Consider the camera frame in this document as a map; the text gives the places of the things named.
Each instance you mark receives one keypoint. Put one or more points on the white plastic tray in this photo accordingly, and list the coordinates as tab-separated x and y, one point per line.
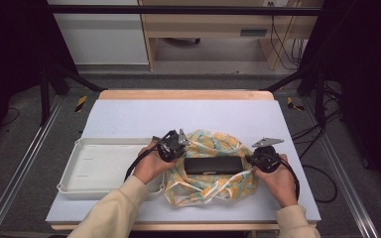
105	168

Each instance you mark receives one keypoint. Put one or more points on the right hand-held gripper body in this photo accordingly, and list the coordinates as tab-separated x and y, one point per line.
266	158

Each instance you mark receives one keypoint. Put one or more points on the orange print cloth bag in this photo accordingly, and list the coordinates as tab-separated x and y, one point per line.
211	188

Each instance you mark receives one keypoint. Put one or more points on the black curtain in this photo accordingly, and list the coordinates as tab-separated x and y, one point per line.
367	82
10	49

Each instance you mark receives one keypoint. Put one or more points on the person's right hand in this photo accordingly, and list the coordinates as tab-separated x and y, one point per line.
278	185

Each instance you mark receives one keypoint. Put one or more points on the person's left hand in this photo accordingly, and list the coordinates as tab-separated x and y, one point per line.
150	167

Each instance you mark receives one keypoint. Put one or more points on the black oblong case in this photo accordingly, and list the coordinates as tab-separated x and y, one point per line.
213	165

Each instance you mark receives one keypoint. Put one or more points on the black metal stand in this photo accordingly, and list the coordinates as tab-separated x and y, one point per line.
320	99
45	95

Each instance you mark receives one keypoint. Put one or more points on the aluminium floor rail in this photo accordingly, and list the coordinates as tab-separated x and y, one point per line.
23	158
344	175

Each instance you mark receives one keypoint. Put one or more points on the yellow black floor tape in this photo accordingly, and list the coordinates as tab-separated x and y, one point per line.
291	103
81	103

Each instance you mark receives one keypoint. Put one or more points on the white cabinet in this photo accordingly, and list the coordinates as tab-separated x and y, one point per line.
102	36

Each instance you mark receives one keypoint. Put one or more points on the white table mat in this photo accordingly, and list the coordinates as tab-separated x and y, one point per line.
178	115

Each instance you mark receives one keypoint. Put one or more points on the wooden desk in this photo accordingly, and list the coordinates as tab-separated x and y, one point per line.
211	24

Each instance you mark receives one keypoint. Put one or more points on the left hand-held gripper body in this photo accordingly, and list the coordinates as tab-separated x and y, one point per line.
171	147

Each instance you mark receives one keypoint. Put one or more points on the black horizontal frame bar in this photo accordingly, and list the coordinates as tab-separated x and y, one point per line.
178	10

